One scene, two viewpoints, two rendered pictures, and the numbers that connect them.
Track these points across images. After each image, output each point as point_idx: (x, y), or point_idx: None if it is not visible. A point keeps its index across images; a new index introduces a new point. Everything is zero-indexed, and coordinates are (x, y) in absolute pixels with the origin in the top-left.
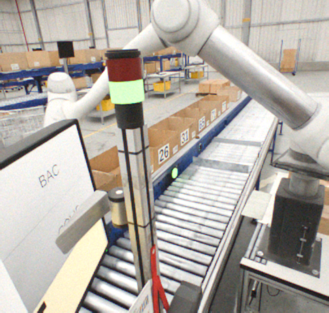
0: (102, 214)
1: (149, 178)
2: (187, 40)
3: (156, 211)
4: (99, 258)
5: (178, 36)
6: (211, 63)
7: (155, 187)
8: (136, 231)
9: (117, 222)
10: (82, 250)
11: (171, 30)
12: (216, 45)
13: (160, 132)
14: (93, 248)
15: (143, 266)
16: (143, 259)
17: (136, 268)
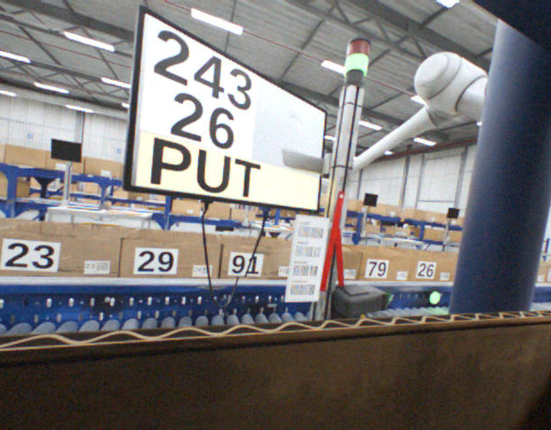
0: (318, 170)
1: (355, 131)
2: (443, 91)
3: (394, 315)
4: (305, 207)
5: (434, 87)
6: (469, 111)
7: (402, 296)
8: (333, 176)
9: (324, 170)
10: (295, 181)
11: (427, 82)
12: (476, 90)
13: (431, 255)
14: (303, 193)
15: (330, 209)
16: (331, 200)
17: (324, 214)
